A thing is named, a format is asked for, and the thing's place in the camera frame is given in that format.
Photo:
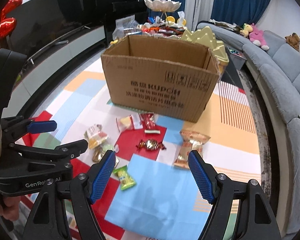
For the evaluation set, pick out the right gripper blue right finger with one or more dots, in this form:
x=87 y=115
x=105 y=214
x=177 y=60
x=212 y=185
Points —
x=255 y=217

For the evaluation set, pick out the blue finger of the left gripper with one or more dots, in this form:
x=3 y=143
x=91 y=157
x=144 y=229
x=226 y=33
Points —
x=37 y=127
x=71 y=150

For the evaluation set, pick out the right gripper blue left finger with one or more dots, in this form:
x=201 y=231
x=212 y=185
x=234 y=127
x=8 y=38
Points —
x=48 y=220

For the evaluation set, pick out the white orange Denmas snack bag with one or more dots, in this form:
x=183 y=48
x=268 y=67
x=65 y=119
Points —
x=95 y=136

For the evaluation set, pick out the pale green candy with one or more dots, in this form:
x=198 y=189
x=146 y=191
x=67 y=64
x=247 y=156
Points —
x=111 y=147

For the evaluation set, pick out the clear yellow cracker packet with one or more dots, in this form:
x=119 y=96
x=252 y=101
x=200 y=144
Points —
x=131 y=122

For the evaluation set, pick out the red gold candy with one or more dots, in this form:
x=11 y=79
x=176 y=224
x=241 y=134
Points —
x=150 y=145

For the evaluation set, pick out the gold fortune biscuit packet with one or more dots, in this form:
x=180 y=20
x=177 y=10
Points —
x=192 y=140

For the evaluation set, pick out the left human hand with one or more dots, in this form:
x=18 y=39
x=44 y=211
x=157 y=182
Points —
x=11 y=211

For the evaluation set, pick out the gold foil candy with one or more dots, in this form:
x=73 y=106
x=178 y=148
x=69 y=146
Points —
x=98 y=154

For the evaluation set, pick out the green yellow snack packet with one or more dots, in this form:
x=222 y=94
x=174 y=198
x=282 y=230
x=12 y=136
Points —
x=126 y=181

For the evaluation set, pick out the red white striped candy packet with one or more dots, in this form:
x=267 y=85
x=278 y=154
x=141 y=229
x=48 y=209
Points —
x=148 y=122

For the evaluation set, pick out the red foil balloon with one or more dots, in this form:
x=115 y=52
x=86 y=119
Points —
x=7 y=25

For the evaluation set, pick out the black television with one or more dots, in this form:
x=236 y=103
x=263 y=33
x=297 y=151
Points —
x=39 y=22

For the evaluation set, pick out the brown cardboard box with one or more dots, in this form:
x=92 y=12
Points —
x=169 y=77

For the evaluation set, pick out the grey curved sofa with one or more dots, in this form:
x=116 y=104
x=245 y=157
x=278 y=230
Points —
x=273 y=78

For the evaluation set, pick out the grey storage bin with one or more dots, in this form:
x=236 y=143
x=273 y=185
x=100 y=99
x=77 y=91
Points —
x=237 y=57

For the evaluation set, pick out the white tiered snack stand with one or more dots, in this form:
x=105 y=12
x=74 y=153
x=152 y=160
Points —
x=170 y=22

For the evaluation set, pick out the pink plush toy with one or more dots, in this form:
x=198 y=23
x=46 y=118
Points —
x=257 y=38

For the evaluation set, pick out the gold mountain shaped box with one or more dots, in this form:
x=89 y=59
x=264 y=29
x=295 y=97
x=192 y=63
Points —
x=207 y=38

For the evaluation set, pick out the brown teddy bear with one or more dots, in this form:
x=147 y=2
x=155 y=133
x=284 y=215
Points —
x=294 y=41

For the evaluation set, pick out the yellow plush toy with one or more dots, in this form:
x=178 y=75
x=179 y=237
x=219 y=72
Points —
x=246 y=30

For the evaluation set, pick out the white sheer curtain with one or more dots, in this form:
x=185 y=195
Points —
x=196 y=11

